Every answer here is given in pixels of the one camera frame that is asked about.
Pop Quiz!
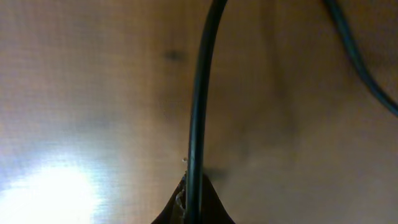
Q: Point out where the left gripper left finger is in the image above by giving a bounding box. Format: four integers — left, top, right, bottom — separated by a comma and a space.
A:
152, 174, 187, 224

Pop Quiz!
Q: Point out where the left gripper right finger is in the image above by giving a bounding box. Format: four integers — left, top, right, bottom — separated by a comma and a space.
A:
201, 174, 235, 224

